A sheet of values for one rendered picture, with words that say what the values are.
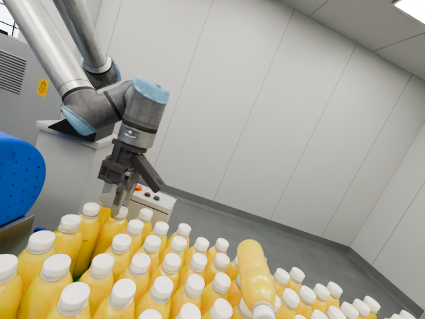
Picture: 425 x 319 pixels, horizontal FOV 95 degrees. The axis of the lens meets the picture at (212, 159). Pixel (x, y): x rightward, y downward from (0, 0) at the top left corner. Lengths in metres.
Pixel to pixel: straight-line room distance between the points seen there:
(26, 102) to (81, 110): 1.84
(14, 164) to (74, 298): 0.36
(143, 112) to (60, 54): 0.29
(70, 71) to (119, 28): 2.92
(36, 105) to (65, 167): 1.14
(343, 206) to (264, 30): 3.41
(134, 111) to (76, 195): 0.94
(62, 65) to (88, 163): 0.70
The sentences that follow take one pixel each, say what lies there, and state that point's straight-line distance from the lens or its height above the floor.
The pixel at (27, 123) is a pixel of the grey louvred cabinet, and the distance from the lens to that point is 2.46.
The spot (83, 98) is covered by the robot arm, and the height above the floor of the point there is 1.36.
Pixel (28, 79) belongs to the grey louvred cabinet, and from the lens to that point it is 2.43.
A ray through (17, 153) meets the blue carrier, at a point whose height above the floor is 1.19.
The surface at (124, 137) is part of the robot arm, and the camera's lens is 0.53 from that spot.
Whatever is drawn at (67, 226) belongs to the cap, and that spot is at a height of 1.10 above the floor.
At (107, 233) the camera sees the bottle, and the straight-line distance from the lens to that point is 0.64.
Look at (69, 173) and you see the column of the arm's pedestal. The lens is 1.35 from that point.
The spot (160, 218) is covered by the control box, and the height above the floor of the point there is 1.06.
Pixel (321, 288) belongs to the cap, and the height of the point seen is 1.11.
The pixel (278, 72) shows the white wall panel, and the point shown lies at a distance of 3.52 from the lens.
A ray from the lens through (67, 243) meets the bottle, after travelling 0.57.
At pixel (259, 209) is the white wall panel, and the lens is 3.79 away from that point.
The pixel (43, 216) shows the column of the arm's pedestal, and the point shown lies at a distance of 1.53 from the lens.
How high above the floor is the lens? 1.43
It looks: 10 degrees down
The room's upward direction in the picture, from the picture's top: 22 degrees clockwise
